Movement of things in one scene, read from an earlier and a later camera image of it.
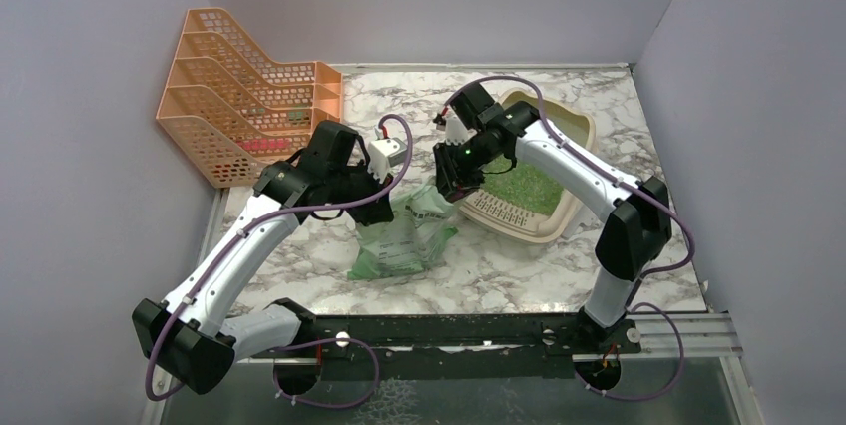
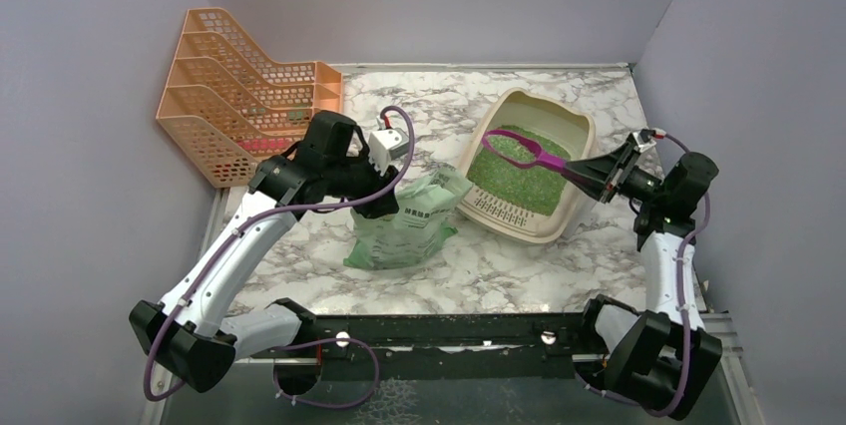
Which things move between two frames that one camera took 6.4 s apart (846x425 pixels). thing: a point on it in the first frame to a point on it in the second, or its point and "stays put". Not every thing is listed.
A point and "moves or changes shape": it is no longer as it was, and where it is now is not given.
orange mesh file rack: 228,110 stays put
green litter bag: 404,245 moves or changes shape
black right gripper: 451,183 to 594,175
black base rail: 453,346 stays put
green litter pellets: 524,186 stays put
